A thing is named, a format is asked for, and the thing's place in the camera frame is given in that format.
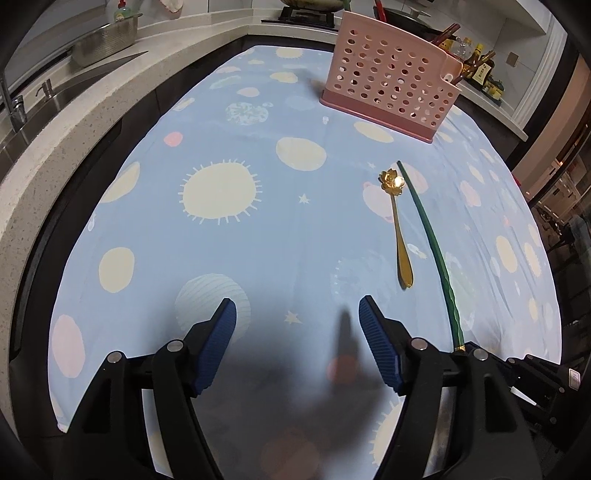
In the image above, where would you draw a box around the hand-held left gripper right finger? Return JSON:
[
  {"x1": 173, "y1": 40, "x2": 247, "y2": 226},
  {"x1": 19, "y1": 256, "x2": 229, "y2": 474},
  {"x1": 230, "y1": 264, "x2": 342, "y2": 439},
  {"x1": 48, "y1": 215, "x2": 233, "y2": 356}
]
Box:
[{"x1": 358, "y1": 295, "x2": 540, "y2": 480}]

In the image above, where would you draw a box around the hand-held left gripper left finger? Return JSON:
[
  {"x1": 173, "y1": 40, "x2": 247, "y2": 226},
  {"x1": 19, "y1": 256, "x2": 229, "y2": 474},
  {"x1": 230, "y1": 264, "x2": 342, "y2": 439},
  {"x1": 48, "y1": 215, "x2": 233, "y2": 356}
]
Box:
[{"x1": 65, "y1": 298, "x2": 238, "y2": 480}]

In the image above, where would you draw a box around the green chopstick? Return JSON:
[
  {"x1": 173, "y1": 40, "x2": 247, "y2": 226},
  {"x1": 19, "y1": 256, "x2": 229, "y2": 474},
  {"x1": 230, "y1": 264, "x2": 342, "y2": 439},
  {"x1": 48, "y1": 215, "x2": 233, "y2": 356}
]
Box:
[{"x1": 396, "y1": 160, "x2": 467, "y2": 354}]

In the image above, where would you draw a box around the gold flower spoon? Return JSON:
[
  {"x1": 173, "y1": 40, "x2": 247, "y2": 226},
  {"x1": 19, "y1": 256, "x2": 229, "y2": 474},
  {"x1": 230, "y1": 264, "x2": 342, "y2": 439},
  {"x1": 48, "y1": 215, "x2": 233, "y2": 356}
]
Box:
[{"x1": 379, "y1": 168, "x2": 415, "y2": 291}]

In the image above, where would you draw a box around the blue dotted tablecloth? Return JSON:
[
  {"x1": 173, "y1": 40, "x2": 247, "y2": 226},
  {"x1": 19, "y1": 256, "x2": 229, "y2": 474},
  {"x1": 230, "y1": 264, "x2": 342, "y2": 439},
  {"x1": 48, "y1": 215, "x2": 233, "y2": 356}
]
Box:
[{"x1": 46, "y1": 44, "x2": 562, "y2": 480}]

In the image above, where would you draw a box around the yellow-capped soy sauce bottle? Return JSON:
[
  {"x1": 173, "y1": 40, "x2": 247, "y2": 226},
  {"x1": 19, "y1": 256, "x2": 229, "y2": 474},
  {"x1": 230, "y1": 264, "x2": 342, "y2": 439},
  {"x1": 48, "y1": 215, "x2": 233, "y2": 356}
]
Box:
[{"x1": 462, "y1": 43, "x2": 485, "y2": 77}]

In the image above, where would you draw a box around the chrome faucet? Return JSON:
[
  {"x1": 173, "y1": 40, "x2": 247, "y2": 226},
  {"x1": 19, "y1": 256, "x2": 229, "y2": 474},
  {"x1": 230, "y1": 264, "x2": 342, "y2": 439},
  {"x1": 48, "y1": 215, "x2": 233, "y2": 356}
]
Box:
[{"x1": 0, "y1": 60, "x2": 27, "y2": 134}]

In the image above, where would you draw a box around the dark sauce bottle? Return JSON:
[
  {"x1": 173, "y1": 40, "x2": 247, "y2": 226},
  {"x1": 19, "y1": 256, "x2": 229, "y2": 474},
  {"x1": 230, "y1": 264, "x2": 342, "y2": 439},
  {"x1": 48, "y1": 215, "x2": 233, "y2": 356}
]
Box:
[{"x1": 470, "y1": 58, "x2": 497, "y2": 88}]

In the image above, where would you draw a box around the wok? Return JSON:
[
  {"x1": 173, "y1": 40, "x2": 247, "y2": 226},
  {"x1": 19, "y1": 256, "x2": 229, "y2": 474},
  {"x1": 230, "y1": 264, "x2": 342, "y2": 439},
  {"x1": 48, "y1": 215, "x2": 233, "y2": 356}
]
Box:
[{"x1": 281, "y1": 0, "x2": 345, "y2": 11}]

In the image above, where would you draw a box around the black frying pan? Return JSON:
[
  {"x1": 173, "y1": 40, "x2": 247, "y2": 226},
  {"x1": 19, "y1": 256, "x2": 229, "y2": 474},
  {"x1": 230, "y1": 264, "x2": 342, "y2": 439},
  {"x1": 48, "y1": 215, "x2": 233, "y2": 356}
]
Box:
[{"x1": 385, "y1": 4, "x2": 445, "y2": 37}]

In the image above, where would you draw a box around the dark red chopstick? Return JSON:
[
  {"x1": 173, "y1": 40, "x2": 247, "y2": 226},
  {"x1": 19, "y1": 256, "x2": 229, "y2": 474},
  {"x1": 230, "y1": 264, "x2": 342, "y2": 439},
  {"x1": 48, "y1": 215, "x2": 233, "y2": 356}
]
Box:
[{"x1": 431, "y1": 23, "x2": 462, "y2": 47}]

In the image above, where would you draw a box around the pink perforated utensil holder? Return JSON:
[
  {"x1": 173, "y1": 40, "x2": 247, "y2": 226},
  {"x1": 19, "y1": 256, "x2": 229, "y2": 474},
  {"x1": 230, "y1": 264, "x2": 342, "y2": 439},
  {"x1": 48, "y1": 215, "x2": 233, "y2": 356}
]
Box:
[{"x1": 320, "y1": 11, "x2": 464, "y2": 143}]

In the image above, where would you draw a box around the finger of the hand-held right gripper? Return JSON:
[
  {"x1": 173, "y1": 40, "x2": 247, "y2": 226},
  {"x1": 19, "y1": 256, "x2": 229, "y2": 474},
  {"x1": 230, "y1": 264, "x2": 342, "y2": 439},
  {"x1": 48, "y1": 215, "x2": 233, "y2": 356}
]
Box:
[{"x1": 505, "y1": 354, "x2": 583, "y2": 393}]

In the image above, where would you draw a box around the brown chopstick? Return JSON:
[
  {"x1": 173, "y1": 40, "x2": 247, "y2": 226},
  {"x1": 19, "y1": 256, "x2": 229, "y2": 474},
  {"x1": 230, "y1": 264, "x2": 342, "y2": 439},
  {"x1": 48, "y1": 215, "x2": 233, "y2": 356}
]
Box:
[{"x1": 450, "y1": 50, "x2": 498, "y2": 87}]

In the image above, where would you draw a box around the black gas stove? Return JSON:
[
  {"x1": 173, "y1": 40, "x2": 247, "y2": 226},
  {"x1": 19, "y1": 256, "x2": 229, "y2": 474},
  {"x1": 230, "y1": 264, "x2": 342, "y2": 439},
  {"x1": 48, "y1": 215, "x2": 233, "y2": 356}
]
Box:
[{"x1": 261, "y1": 7, "x2": 343, "y2": 31}]

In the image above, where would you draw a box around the stainless steel sink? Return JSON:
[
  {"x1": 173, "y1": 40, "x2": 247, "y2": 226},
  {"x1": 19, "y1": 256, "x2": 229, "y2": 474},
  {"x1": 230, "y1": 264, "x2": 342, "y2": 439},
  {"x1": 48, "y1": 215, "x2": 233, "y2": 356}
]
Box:
[{"x1": 0, "y1": 51, "x2": 149, "y2": 162}]

